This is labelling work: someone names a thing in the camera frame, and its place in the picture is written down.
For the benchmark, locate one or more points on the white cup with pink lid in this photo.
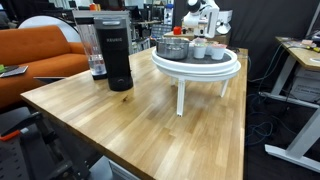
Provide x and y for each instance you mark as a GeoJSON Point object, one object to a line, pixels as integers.
{"type": "Point", "coordinates": [209, 49]}
{"type": "Point", "coordinates": [200, 51]}
{"type": "Point", "coordinates": [218, 53]}

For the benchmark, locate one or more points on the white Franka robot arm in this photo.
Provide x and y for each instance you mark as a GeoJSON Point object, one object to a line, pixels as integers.
{"type": "Point", "coordinates": [206, 20]}

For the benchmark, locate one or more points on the silver metal pot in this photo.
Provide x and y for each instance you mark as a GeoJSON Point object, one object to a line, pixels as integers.
{"type": "Point", "coordinates": [171, 50]}

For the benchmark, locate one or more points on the white round tray table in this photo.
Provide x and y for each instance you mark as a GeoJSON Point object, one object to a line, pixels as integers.
{"type": "Point", "coordinates": [196, 68]}

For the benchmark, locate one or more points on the black Keurig coffee maker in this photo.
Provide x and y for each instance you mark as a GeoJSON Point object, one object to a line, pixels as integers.
{"type": "Point", "coordinates": [115, 56]}

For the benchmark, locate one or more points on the blue storage bin rack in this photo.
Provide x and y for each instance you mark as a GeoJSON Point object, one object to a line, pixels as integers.
{"type": "Point", "coordinates": [161, 30]}

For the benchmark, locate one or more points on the red plastic container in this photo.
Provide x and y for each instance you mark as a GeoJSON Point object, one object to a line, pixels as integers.
{"type": "Point", "coordinates": [177, 30]}

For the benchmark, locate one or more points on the white bottle with blue cap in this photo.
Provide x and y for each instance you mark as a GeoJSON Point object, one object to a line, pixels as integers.
{"type": "Point", "coordinates": [170, 15]}

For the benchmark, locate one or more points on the clear water reservoir black lid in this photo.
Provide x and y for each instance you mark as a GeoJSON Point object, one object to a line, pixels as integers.
{"type": "Point", "coordinates": [95, 50]}

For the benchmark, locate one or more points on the black flat side table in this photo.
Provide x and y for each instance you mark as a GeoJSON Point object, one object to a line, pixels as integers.
{"type": "Point", "coordinates": [50, 80]}

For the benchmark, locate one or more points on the black backdrop curtain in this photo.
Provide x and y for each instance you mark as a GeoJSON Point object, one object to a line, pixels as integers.
{"type": "Point", "coordinates": [260, 26]}

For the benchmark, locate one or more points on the orange couch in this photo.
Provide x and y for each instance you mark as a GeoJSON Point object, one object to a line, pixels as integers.
{"type": "Point", "coordinates": [36, 50]}

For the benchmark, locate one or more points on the white round panel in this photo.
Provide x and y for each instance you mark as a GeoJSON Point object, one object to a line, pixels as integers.
{"type": "Point", "coordinates": [40, 20]}

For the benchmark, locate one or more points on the black metal cart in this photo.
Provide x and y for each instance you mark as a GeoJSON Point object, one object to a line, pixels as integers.
{"type": "Point", "coordinates": [33, 153]}

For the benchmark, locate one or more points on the wooden desk with white legs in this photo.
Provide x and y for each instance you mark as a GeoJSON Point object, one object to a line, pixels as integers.
{"type": "Point", "coordinates": [300, 55]}

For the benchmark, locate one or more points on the white box with print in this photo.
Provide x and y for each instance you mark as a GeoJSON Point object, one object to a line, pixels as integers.
{"type": "Point", "coordinates": [306, 86]}

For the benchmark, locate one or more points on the grey notebook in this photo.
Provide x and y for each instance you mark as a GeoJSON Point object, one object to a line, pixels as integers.
{"type": "Point", "coordinates": [15, 71]}

